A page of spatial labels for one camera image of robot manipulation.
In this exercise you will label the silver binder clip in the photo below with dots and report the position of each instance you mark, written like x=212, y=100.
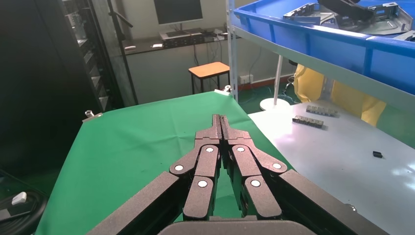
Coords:
x=225, y=90
x=91, y=115
x=351, y=208

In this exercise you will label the grey metal clip strip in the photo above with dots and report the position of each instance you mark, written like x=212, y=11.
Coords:
x=322, y=110
x=308, y=121

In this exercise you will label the black equipment rack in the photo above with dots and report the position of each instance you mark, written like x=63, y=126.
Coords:
x=39, y=97

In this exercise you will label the green table cloth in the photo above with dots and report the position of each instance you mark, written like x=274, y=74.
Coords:
x=129, y=146

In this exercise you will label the white round-base lamp stand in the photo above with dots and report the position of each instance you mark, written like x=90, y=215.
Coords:
x=275, y=103

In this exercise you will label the white metal shelf board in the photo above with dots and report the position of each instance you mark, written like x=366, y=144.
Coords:
x=324, y=68

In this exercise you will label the blue plastic bin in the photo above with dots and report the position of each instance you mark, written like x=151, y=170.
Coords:
x=340, y=48

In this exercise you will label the black stand pole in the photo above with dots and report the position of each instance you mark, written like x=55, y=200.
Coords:
x=124, y=58

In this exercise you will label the galvanized sheet metal bracket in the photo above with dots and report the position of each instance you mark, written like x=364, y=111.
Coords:
x=389, y=22
x=301, y=14
x=407, y=36

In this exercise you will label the wooden stool black legs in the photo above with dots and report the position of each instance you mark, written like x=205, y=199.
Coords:
x=209, y=69

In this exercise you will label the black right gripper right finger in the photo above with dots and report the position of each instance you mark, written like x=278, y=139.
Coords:
x=246, y=162

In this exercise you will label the small black plastic part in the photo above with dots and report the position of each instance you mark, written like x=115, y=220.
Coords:
x=377, y=154

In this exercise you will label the small white tag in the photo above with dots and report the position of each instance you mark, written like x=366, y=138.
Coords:
x=19, y=198

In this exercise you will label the black computer monitor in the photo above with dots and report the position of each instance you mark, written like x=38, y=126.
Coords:
x=178, y=11

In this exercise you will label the white wall outlet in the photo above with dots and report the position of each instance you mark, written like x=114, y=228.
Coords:
x=246, y=79

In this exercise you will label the perforated white shelf post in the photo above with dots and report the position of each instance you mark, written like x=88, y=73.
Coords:
x=232, y=48

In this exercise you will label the small white paper sheet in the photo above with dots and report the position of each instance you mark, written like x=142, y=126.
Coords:
x=130, y=47
x=157, y=45

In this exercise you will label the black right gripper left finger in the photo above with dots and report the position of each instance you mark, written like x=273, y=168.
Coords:
x=204, y=162

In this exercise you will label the yellow plastic bag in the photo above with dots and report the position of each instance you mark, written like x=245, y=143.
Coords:
x=350, y=97

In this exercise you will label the black equipment box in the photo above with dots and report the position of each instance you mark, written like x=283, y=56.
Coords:
x=181, y=38

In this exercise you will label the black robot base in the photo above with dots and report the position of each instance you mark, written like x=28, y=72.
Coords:
x=19, y=220

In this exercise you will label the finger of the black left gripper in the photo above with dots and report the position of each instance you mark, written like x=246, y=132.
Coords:
x=347, y=9

